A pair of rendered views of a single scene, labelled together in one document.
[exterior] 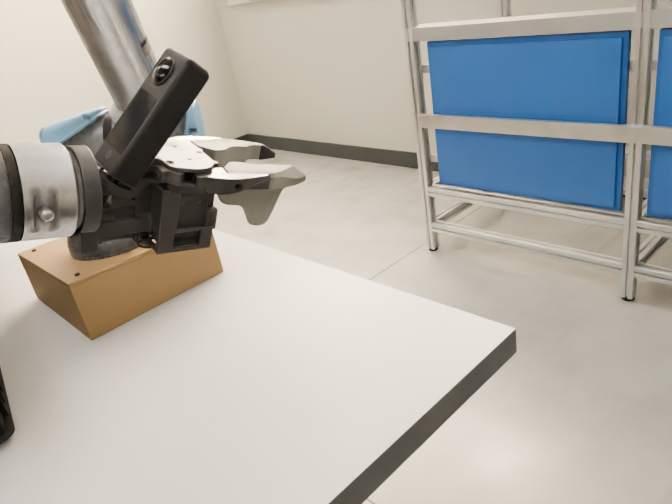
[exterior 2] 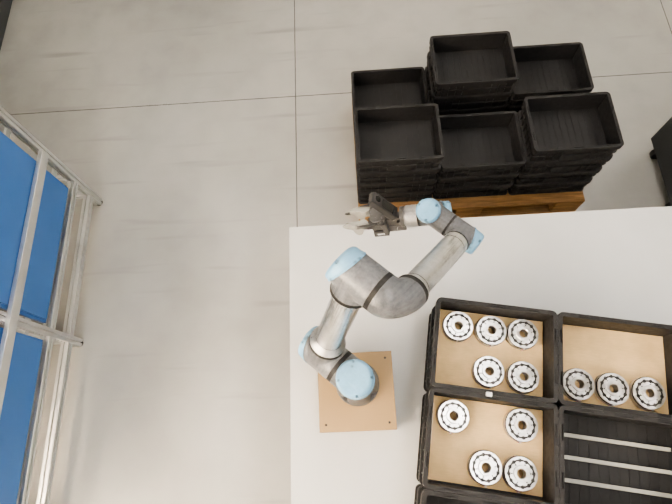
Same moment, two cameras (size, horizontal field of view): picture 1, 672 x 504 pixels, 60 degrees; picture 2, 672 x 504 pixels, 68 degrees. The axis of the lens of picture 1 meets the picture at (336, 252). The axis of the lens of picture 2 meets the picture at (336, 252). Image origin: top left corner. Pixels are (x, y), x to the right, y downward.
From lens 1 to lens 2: 1.87 m
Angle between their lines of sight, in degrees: 80
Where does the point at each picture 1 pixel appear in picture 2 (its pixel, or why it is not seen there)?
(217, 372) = not seen: hidden behind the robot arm
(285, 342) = not seen: hidden behind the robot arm
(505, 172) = (17, 431)
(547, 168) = (18, 390)
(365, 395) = (342, 242)
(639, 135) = (15, 314)
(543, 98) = not seen: outside the picture
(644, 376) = (152, 304)
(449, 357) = (313, 234)
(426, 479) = (272, 348)
